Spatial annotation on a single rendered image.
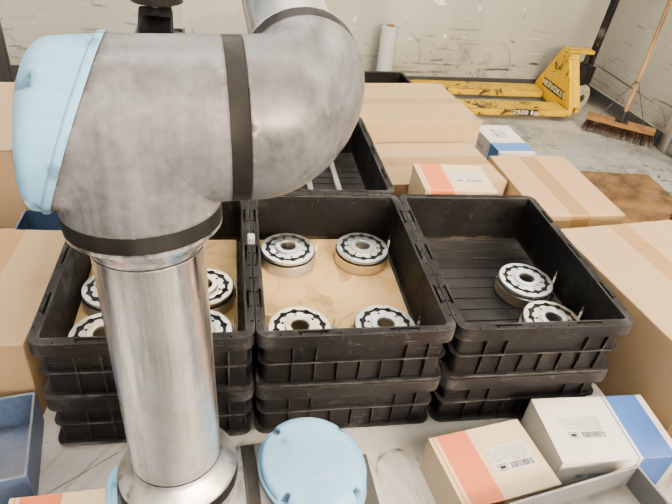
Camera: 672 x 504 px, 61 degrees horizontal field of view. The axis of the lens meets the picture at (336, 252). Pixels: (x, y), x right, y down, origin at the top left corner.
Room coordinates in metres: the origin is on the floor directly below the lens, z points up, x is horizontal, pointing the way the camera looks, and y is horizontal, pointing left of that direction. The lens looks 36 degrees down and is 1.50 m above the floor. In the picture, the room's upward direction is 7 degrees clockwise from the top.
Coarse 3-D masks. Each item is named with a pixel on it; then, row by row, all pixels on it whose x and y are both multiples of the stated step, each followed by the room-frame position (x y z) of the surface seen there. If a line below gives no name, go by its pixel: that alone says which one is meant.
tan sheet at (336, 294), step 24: (312, 240) 0.97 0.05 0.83; (336, 240) 0.98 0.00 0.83; (336, 264) 0.90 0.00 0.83; (264, 288) 0.80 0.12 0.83; (288, 288) 0.81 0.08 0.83; (312, 288) 0.81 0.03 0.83; (336, 288) 0.82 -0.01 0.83; (360, 288) 0.83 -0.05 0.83; (384, 288) 0.84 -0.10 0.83; (336, 312) 0.76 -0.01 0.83
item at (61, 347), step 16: (64, 256) 0.70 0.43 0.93; (48, 288) 0.62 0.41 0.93; (48, 304) 0.59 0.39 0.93; (32, 336) 0.52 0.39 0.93; (96, 336) 0.54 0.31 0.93; (224, 336) 0.57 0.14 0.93; (240, 336) 0.57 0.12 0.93; (32, 352) 0.51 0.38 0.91; (48, 352) 0.51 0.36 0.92; (64, 352) 0.52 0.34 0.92; (80, 352) 0.52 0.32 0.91; (96, 352) 0.52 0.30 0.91
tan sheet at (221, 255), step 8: (208, 240) 0.92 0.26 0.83; (216, 240) 0.93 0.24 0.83; (224, 240) 0.93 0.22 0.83; (232, 240) 0.94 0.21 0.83; (208, 248) 0.90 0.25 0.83; (216, 248) 0.90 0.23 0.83; (224, 248) 0.90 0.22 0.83; (232, 248) 0.91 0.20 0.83; (208, 256) 0.87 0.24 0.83; (216, 256) 0.88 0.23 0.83; (224, 256) 0.88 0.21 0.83; (232, 256) 0.88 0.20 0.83; (208, 264) 0.85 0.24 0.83; (216, 264) 0.85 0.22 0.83; (224, 264) 0.85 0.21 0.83; (232, 264) 0.86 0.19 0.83; (224, 272) 0.83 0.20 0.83; (232, 272) 0.83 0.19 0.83; (232, 280) 0.81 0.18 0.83; (80, 304) 0.70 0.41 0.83; (80, 312) 0.68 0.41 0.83; (232, 312) 0.72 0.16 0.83; (80, 320) 0.66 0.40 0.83; (232, 320) 0.71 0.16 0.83
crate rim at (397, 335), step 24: (432, 288) 0.73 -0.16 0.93; (264, 312) 0.63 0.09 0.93; (264, 336) 0.58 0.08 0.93; (288, 336) 0.58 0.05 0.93; (312, 336) 0.59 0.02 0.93; (336, 336) 0.60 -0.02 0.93; (360, 336) 0.60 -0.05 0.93; (384, 336) 0.61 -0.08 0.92; (408, 336) 0.62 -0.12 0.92; (432, 336) 0.63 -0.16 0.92
